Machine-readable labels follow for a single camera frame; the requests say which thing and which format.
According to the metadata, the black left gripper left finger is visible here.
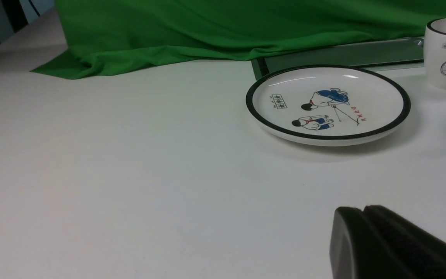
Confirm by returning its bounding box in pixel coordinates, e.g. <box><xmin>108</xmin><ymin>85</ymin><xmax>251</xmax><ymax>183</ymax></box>
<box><xmin>329</xmin><ymin>207</ymin><xmax>366</xmax><ymax>279</ymax></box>

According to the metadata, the green tray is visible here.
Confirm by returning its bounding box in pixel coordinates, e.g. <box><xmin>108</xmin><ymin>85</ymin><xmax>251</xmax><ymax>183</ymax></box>
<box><xmin>251</xmin><ymin>37</ymin><xmax>424</xmax><ymax>80</ymax></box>

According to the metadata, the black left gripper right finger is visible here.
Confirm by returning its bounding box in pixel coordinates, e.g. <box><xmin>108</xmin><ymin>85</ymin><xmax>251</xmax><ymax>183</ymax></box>
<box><xmin>357</xmin><ymin>205</ymin><xmax>446</xmax><ymax>279</ymax></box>

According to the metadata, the green backdrop cloth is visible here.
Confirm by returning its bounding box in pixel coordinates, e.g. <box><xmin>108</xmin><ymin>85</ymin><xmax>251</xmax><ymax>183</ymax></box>
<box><xmin>33</xmin><ymin>0</ymin><xmax>446</xmax><ymax>80</ymax></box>

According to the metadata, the white cartoon plate black rim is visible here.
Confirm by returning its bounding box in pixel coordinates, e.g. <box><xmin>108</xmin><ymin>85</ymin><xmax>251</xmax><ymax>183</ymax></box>
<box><xmin>245</xmin><ymin>65</ymin><xmax>411</xmax><ymax>147</ymax></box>

